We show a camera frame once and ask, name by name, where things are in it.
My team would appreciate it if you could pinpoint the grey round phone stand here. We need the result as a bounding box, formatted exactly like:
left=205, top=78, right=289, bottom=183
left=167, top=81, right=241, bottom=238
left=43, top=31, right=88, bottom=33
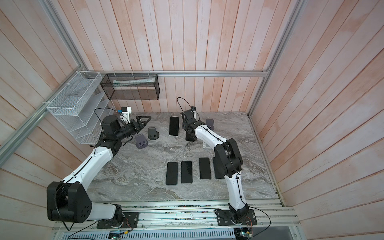
left=206, top=119, right=215, bottom=131

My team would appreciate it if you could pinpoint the white-edged phone on stand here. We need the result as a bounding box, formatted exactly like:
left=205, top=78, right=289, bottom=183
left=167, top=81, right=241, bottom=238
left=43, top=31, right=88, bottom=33
left=169, top=116, right=179, bottom=136

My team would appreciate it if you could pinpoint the dark round stand front left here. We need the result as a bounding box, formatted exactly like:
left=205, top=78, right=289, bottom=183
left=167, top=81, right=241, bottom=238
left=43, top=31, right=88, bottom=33
left=135, top=134, right=148, bottom=149

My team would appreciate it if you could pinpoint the pink-edged phone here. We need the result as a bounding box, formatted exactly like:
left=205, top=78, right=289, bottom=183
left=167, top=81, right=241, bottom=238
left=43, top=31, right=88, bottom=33
left=185, top=132, right=197, bottom=142

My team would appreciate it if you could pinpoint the black phone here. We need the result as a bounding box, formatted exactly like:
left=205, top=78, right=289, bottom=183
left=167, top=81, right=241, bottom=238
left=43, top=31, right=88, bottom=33
left=213, top=158, right=224, bottom=179

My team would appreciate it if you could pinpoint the grey ventilation grille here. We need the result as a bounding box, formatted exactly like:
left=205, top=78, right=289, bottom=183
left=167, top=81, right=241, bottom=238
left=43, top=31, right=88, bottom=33
left=122, top=229, right=236, bottom=240

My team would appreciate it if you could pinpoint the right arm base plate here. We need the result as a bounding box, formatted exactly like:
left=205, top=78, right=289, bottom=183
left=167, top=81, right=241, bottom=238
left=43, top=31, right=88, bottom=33
left=214, top=209, right=257, bottom=226

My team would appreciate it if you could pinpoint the black wire mesh basket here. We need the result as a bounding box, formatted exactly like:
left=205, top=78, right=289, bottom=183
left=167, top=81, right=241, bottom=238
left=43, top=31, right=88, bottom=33
left=101, top=73, right=160, bottom=101

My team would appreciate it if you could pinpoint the green-edged phone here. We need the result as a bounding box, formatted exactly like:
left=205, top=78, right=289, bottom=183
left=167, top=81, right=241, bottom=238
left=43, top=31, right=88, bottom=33
left=181, top=161, right=193, bottom=184

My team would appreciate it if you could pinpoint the blue-edged phone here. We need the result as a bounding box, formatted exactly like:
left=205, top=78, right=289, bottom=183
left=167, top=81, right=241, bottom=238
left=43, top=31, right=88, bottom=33
left=166, top=162, right=179, bottom=186

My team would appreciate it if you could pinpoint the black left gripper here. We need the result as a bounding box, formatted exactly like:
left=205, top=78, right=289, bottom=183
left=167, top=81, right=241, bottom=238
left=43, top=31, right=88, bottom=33
left=115, top=116, right=152, bottom=140

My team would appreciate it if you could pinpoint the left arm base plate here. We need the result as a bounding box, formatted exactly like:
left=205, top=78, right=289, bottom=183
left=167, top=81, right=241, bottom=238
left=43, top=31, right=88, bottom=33
left=97, top=212, right=140, bottom=229

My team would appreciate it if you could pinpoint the white wire mesh shelf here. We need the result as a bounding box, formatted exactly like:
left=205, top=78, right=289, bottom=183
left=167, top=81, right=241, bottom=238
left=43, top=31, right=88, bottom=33
left=47, top=72, right=115, bottom=146

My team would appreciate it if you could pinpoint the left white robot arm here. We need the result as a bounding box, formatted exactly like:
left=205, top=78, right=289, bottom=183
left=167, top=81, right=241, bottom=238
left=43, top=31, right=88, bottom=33
left=47, top=115, right=151, bottom=229

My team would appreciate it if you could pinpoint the dark round phone stand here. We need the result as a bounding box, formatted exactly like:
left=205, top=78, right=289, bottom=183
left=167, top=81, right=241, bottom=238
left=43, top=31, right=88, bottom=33
left=148, top=127, right=160, bottom=140

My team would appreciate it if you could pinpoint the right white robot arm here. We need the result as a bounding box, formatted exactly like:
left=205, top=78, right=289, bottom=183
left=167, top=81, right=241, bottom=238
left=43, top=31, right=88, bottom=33
left=181, top=110, right=250, bottom=224

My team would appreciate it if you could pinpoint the white folding stand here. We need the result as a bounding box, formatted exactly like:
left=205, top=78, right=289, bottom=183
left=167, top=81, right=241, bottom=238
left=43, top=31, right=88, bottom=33
left=203, top=140, right=212, bottom=149

